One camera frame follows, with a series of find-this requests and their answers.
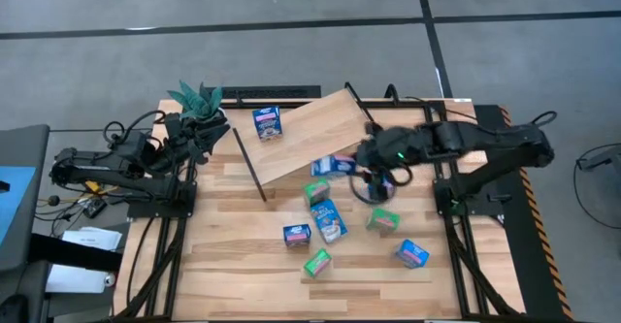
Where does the green plant in white pot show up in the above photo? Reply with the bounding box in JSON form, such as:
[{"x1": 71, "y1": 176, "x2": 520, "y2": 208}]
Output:
[{"x1": 167, "y1": 80, "x2": 229, "y2": 123}]

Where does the black perforated bar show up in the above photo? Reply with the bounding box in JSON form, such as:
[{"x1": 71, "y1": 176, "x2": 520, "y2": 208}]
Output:
[{"x1": 206, "y1": 84, "x2": 322, "y2": 100}]

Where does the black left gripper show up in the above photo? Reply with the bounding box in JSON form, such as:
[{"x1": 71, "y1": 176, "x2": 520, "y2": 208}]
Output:
[{"x1": 162, "y1": 113, "x2": 232, "y2": 165}]

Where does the grey cabinet with blue panel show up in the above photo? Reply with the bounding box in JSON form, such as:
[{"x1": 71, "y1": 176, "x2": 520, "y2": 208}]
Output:
[{"x1": 0, "y1": 123, "x2": 51, "y2": 274}]

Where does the white paper sheet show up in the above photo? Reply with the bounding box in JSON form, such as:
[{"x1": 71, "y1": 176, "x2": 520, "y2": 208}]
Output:
[
  {"x1": 61, "y1": 225, "x2": 123, "y2": 252},
  {"x1": 46, "y1": 263, "x2": 117, "y2": 295}
]

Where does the dark blue cereal box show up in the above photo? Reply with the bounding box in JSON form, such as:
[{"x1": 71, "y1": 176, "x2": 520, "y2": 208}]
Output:
[
  {"x1": 310, "y1": 153, "x2": 358, "y2": 178},
  {"x1": 251, "y1": 105, "x2": 284, "y2": 144},
  {"x1": 282, "y1": 223, "x2": 312, "y2": 249}
]

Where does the black hazard-striped floor mat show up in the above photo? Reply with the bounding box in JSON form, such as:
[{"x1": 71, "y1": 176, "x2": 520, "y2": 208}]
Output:
[{"x1": 473, "y1": 103, "x2": 576, "y2": 322}]

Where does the black power adapter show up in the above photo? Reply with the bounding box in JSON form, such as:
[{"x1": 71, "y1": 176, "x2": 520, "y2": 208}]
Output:
[{"x1": 82, "y1": 199, "x2": 108, "y2": 219}]

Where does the green cereal box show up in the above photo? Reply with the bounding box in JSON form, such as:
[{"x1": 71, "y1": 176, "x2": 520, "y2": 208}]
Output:
[
  {"x1": 303, "y1": 247, "x2": 334, "y2": 279},
  {"x1": 304, "y1": 178, "x2": 332, "y2": 208},
  {"x1": 365, "y1": 208, "x2": 402, "y2": 233}
]

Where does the black aluminium table frame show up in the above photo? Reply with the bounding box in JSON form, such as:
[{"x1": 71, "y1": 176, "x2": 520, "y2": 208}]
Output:
[{"x1": 114, "y1": 97, "x2": 523, "y2": 322}]

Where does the black beam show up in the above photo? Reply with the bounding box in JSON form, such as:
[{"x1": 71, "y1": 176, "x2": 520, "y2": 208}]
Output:
[{"x1": 27, "y1": 233, "x2": 125, "y2": 274}]

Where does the wooden shelf with black frame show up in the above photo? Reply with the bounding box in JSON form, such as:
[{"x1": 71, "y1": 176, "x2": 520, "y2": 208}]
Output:
[{"x1": 232, "y1": 82, "x2": 384, "y2": 204}]

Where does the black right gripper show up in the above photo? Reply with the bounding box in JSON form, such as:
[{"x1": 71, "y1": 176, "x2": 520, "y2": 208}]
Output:
[{"x1": 356, "y1": 126, "x2": 414, "y2": 203}]

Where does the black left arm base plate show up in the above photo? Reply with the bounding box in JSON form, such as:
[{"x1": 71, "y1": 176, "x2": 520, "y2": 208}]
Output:
[{"x1": 126, "y1": 181, "x2": 198, "y2": 219}]

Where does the grey floor stand base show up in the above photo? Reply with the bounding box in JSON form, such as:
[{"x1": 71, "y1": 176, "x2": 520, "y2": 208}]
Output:
[{"x1": 576, "y1": 144, "x2": 621, "y2": 173}]

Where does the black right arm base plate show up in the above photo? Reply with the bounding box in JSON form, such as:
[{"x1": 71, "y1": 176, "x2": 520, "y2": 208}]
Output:
[{"x1": 433, "y1": 177, "x2": 506, "y2": 217}]

